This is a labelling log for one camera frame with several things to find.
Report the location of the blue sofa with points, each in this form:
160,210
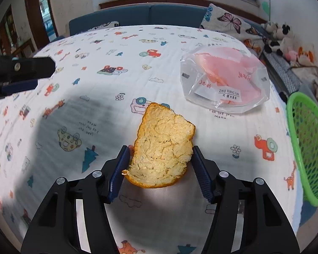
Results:
137,14

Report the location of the orange white plush toy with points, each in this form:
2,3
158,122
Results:
304,57

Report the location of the clear pink wipes packet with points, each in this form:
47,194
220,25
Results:
228,68

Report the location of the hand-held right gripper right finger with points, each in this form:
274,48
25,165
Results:
202,176

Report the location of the butterfly print pillow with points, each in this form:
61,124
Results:
228,21

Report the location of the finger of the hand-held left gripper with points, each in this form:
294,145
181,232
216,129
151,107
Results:
21,86
21,67

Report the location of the printed white tablecloth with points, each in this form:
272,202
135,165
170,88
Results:
95,58

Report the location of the colourful pinwheel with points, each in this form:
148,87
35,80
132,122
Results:
266,5

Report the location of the orange peel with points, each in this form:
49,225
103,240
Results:
161,143

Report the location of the grey striped mat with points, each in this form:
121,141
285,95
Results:
283,71

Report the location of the pink plush toy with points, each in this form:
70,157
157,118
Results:
291,55

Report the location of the wooden door frame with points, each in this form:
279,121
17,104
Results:
31,10

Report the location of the black white plush cow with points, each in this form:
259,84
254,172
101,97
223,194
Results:
279,35

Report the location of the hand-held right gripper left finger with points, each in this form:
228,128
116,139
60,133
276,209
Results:
119,176

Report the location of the green plastic basket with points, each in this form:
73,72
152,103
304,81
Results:
291,111

